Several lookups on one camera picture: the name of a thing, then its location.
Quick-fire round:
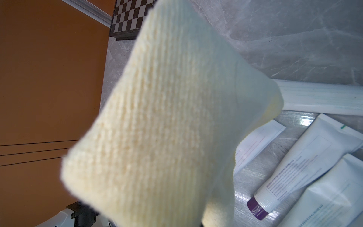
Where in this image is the white tube green cap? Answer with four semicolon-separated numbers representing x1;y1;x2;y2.
275;79;363;116

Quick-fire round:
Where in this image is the folding chessboard box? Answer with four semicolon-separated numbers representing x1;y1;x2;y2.
109;0;157;41

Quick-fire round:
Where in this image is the yellow cleaning cloth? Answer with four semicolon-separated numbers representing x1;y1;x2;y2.
60;1;284;227

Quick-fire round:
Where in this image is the white toothpaste tube purple cap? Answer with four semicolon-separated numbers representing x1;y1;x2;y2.
247;114;363;220

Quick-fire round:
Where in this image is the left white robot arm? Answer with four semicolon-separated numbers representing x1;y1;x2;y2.
36;201;117;227

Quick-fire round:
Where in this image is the white tube pink cap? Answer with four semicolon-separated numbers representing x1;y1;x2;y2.
233;120;285;176

